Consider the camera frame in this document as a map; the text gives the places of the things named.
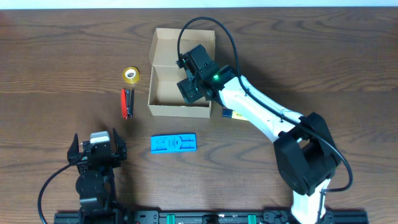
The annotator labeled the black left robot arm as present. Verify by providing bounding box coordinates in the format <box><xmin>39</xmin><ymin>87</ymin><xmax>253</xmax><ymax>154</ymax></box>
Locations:
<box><xmin>67</xmin><ymin>129</ymin><xmax>127</xmax><ymax>224</ymax></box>

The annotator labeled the small black yellow item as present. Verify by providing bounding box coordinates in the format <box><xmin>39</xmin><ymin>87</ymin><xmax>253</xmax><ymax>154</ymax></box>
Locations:
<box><xmin>222</xmin><ymin>108</ymin><xmax>248</xmax><ymax>121</ymax></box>

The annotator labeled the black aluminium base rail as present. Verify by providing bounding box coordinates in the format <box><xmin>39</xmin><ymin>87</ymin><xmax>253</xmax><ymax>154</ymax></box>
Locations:
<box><xmin>53</xmin><ymin>210</ymin><xmax>369</xmax><ymax>224</ymax></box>

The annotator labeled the blue plastic block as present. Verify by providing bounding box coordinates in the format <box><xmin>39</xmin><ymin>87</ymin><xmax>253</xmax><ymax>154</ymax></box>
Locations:
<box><xmin>150</xmin><ymin>133</ymin><xmax>197</xmax><ymax>154</ymax></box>

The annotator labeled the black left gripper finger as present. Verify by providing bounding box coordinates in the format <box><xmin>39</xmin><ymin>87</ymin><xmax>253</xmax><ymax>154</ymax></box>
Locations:
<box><xmin>113</xmin><ymin>128</ymin><xmax>127</xmax><ymax>160</ymax></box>
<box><xmin>67</xmin><ymin>133</ymin><xmax>80</xmax><ymax>165</ymax></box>

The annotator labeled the red and black stapler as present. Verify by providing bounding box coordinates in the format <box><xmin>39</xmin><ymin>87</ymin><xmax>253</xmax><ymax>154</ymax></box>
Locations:
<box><xmin>121</xmin><ymin>88</ymin><xmax>134</xmax><ymax>119</ymax></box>

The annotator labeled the yellow clear tape roll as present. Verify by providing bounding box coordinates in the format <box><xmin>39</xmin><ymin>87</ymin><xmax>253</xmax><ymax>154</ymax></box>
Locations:
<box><xmin>123</xmin><ymin>67</ymin><xmax>140</xmax><ymax>84</ymax></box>

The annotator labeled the brown cardboard box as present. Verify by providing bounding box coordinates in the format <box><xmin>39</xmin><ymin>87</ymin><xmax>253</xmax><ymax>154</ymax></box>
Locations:
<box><xmin>147</xmin><ymin>28</ymin><xmax>211</xmax><ymax>118</ymax></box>

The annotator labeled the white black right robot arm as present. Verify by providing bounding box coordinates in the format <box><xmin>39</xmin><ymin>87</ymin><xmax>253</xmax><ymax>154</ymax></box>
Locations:
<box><xmin>176</xmin><ymin>45</ymin><xmax>341</xmax><ymax>223</ymax></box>

